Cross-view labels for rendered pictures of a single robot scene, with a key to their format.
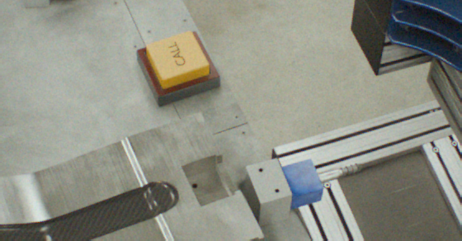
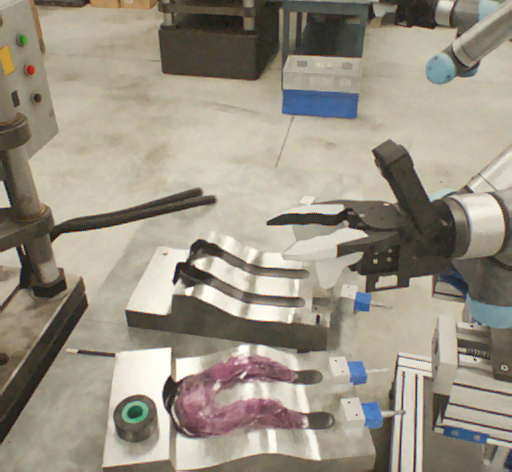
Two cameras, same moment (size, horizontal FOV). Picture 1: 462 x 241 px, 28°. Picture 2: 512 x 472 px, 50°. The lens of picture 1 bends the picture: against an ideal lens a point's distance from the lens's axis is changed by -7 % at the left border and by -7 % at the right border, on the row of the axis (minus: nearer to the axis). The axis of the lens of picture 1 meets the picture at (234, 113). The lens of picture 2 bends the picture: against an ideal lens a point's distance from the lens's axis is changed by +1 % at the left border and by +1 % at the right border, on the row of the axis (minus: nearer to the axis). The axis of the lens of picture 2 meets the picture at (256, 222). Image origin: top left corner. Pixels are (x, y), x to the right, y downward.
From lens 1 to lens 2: 64 cm
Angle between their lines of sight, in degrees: 31
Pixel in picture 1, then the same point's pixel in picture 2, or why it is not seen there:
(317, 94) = not seen: hidden behind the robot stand
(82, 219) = (270, 271)
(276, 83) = (425, 343)
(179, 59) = not seen: hidden behind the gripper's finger
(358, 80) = not seen: hidden behind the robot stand
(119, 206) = (286, 272)
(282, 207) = (349, 304)
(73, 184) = (274, 260)
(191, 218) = (309, 284)
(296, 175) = (361, 296)
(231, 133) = (349, 280)
